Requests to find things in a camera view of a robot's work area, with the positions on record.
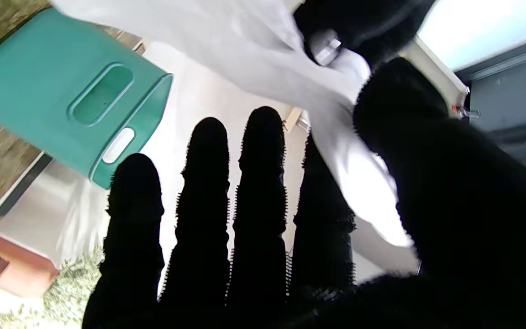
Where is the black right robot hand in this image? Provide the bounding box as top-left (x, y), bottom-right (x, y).
top-left (83, 57), bottom-right (526, 329)

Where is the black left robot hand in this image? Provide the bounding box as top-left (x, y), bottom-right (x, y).
top-left (293, 0), bottom-right (435, 70)

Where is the translucent white disposable glove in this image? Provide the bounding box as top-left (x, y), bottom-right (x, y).
top-left (51, 0), bottom-right (421, 275)

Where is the green plastic basket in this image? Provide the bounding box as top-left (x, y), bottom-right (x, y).
top-left (0, 8), bottom-right (174, 189)

